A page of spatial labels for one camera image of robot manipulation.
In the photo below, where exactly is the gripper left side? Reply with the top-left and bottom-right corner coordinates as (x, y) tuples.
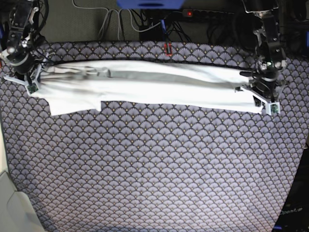
(239, 71), (288, 109)

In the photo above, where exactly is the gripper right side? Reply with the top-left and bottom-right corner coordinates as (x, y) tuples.
(0, 45), (48, 80)

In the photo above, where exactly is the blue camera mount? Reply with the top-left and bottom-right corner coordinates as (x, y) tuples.
(117, 0), (184, 9)

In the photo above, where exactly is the white cable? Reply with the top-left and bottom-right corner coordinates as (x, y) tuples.
(72, 0), (160, 41)

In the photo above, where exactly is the black power strip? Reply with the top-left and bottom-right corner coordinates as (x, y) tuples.
(182, 9), (235, 20)

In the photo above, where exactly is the white printed T-shirt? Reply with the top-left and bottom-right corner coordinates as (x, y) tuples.
(32, 60), (262, 116)

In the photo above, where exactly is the red table clamp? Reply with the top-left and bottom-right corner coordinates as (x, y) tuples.
(164, 43), (172, 57)

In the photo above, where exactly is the fan-patterned grey tablecloth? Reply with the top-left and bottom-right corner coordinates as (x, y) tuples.
(0, 56), (309, 232)

